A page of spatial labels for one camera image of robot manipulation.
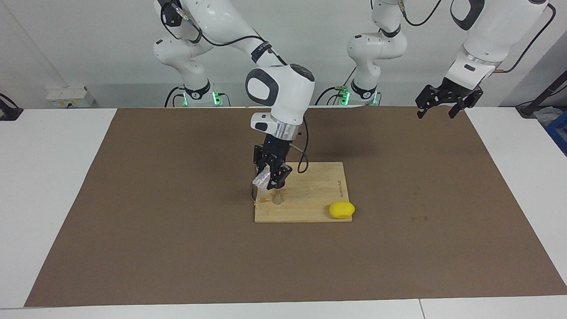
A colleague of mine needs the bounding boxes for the clear plastic cup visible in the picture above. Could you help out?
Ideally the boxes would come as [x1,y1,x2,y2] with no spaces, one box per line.
[252,168,272,192]

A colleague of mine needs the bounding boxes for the wooden cutting board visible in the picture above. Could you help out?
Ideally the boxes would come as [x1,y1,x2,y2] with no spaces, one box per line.
[250,162,353,223]

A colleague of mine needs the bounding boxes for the yellow lemon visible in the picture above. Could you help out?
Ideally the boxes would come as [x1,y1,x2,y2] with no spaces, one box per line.
[329,201,356,220]

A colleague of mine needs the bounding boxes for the black stand leg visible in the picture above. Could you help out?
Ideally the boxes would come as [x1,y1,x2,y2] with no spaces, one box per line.
[516,71,567,118]

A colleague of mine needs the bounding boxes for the clear plastic bag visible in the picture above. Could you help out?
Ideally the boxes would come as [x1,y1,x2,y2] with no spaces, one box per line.
[534,106,563,127]

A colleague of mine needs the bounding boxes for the blue crate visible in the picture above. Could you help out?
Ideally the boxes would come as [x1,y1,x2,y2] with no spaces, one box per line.
[546,111,567,156]

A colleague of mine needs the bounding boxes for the brown table mat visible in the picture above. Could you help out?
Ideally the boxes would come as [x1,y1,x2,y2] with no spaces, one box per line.
[24,105,567,307]

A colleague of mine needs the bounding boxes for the white power strip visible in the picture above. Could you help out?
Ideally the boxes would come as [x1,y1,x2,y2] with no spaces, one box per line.
[46,86,95,108]

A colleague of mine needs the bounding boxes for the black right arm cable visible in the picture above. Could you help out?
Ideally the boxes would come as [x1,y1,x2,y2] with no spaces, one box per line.
[162,0,310,174]

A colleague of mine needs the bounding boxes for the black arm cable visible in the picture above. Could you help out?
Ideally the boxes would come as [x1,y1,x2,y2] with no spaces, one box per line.
[162,0,310,174]
[396,0,556,76]

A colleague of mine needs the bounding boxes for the black base cables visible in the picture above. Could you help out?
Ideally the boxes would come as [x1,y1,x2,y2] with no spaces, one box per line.
[315,66,357,106]

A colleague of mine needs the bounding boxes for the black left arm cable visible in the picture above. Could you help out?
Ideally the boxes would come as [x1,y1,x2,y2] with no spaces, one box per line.
[396,0,556,76]

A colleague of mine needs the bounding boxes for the black clamp mount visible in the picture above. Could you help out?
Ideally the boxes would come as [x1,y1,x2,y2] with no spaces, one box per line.
[0,93,23,121]

